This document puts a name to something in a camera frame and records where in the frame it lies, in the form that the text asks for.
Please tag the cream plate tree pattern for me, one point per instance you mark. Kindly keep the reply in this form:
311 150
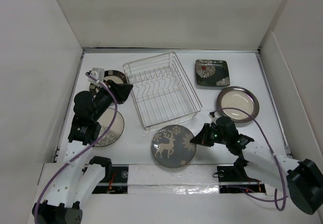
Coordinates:
115 130

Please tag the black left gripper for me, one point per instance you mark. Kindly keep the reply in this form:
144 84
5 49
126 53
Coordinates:
120 91

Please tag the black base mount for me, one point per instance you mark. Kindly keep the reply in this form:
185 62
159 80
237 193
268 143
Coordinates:
117 183
231 181

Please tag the black floral square plate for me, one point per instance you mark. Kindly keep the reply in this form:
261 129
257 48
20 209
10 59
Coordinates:
212 73

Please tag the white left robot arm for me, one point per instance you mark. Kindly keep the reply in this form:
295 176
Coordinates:
63 196

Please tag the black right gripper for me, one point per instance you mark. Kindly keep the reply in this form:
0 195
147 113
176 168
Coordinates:
202 137

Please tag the grey reindeer round plate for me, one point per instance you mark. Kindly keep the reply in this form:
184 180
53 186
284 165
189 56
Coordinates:
171 146

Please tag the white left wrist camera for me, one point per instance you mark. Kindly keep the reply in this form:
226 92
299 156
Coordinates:
96 74

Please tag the cream plate brown rim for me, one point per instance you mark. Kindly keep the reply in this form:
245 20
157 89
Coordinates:
238 103

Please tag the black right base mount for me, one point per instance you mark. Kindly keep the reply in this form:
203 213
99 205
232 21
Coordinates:
231 181

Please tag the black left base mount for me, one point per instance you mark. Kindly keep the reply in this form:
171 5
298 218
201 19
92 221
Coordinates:
117 183

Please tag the metal wire dish rack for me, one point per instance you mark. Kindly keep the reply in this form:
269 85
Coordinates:
162 92

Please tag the cream plate checkered dark rim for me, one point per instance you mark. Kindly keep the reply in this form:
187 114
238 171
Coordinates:
114 75

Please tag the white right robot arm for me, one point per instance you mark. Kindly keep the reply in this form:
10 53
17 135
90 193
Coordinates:
301 181

